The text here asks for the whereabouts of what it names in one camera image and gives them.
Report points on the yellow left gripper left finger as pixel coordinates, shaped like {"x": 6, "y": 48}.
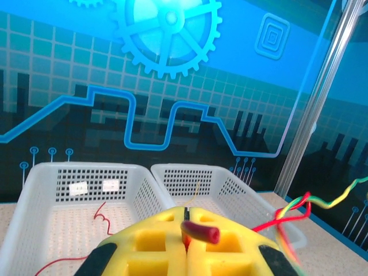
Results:
{"x": 152, "y": 258}

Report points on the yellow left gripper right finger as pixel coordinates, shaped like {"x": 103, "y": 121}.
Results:
{"x": 230, "y": 258}

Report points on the plain white perforated basket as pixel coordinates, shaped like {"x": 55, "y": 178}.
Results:
{"x": 230, "y": 189}

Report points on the white sticker label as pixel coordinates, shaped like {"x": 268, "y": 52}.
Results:
{"x": 111, "y": 185}
{"x": 78, "y": 188}

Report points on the white perforated basket with stickers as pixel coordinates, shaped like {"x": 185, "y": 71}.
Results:
{"x": 34, "y": 218}

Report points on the aluminium frame post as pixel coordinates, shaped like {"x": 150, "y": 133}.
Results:
{"x": 322, "y": 95}

